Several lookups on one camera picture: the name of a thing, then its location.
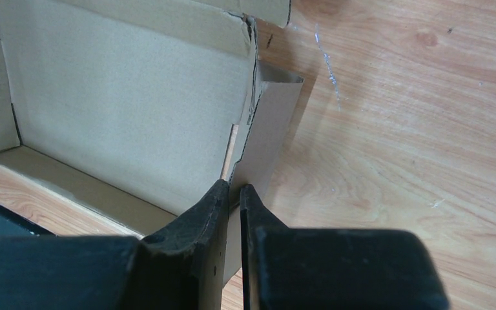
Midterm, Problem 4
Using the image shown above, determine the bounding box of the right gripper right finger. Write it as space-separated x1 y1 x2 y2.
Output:
240 185 450 309

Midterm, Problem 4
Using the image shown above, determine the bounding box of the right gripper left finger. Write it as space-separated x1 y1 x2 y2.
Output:
0 180 229 309

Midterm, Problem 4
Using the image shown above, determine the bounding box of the brown cardboard box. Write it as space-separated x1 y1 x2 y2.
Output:
0 0 304 287

